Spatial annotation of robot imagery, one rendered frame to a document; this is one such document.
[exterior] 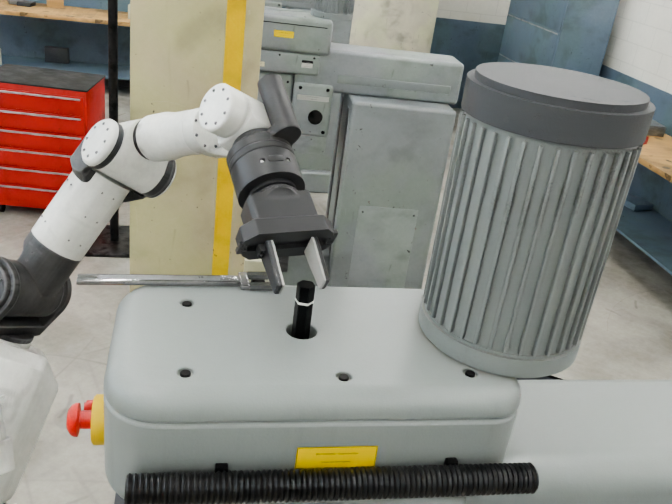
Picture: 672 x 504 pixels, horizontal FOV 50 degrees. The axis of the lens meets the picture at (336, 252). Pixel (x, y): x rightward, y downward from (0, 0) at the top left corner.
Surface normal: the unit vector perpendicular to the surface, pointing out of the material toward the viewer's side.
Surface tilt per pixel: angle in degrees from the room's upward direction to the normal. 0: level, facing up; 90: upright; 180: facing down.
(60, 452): 0
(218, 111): 64
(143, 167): 90
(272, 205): 30
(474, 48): 90
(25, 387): 58
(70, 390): 0
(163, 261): 90
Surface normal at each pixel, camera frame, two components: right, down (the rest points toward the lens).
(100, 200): 0.54, 0.48
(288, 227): 0.32, -0.56
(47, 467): 0.12, -0.90
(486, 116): -0.86, 0.11
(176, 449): 0.17, 0.44
